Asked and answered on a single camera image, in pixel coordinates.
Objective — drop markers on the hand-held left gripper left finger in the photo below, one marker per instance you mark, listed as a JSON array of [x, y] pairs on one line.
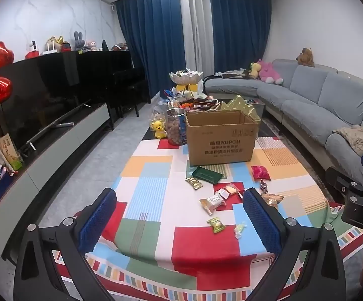
[[98, 216]]

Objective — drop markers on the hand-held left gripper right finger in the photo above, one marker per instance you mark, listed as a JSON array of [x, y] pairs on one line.
[[261, 219]]

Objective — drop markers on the small pale green candy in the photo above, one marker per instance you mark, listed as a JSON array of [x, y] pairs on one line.
[[240, 229]]

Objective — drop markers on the golden brown snack packet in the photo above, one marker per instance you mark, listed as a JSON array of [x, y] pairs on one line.
[[273, 199]]

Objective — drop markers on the dark foil twisted candy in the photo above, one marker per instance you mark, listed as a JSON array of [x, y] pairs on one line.
[[263, 186]]

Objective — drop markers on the light green snack packet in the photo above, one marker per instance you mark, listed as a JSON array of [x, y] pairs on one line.
[[216, 225]]

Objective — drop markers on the pink snack packet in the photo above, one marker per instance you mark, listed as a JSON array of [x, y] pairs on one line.
[[260, 173]]

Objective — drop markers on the white cake packet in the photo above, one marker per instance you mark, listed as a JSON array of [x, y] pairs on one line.
[[213, 203]]

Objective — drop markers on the dark green snack packet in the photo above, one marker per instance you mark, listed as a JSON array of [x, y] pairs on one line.
[[207, 175]]

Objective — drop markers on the gold foil snack packet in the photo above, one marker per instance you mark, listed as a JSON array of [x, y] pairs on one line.
[[194, 183]]

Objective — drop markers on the brown cardboard box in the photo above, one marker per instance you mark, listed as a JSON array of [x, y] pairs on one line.
[[219, 144]]

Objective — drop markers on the pile of assorted snacks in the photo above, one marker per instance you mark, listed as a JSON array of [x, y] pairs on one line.
[[200, 103]]

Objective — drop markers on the beige jacket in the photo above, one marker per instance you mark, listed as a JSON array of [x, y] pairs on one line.
[[356, 136]]

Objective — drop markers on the colourful patchwork tablecloth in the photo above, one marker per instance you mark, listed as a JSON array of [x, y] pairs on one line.
[[156, 194]]

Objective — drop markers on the grey tv cabinet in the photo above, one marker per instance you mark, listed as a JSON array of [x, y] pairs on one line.
[[43, 169]]

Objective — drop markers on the grey sectional sofa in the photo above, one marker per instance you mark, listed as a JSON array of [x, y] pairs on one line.
[[306, 106]]

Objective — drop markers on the small green packet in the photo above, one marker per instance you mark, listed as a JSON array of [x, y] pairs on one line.
[[17, 164]]

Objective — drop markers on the grey remote control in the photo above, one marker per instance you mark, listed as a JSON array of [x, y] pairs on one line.
[[65, 124]]

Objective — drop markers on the yellow bear toy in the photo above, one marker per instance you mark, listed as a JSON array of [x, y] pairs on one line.
[[158, 128]]

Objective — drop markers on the gold lid cookie tub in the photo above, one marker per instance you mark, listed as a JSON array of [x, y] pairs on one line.
[[241, 108]]

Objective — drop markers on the tan printed box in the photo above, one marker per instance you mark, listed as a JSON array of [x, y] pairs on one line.
[[6, 147]]

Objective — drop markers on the clear jar of nuts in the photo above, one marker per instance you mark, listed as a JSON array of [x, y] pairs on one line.
[[176, 128]]

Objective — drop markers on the clear plastic bag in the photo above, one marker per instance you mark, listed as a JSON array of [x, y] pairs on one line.
[[156, 111]]

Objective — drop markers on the brown plush toy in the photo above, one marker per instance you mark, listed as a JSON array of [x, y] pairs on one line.
[[306, 57]]

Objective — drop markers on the pink plush toy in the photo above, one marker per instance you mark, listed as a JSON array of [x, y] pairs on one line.
[[269, 72]]

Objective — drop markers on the black television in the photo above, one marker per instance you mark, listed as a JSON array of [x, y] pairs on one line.
[[37, 100]]

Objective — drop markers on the yellow plush toy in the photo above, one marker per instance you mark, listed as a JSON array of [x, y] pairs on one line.
[[254, 69]]

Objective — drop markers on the white plastic bag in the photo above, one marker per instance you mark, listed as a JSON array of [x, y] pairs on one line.
[[200, 87]]

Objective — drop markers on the black upright piano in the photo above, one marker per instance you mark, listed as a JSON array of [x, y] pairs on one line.
[[112, 69]]

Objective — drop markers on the papers and bags clutter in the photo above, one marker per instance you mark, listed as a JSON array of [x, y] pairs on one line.
[[231, 73]]

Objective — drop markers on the white tiered fruit bowl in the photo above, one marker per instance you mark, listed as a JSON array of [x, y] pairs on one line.
[[186, 77]]

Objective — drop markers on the black metronome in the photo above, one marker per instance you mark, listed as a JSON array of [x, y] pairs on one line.
[[105, 45]]

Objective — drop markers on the brown stack of things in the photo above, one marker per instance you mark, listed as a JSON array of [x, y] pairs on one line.
[[120, 47]]

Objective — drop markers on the pink doll plush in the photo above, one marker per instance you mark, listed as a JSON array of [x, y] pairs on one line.
[[91, 45]]

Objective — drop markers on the small red box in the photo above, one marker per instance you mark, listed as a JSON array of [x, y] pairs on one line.
[[66, 47]]

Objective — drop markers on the white router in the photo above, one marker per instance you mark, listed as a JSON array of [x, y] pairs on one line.
[[51, 51]]

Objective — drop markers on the red stand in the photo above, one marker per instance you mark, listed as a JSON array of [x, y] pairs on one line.
[[32, 55]]

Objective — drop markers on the grey bunny plush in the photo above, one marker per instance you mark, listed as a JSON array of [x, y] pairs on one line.
[[79, 41]]

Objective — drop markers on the gold foil balloon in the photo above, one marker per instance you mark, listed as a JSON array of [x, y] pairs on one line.
[[56, 40]]

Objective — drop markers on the blue curtain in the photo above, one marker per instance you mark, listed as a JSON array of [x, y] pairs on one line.
[[150, 37], [237, 28]]

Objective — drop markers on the white sheer curtain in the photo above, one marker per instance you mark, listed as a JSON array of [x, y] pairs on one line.
[[198, 31]]

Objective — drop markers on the white security camera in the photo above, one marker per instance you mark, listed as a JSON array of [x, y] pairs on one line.
[[33, 46]]

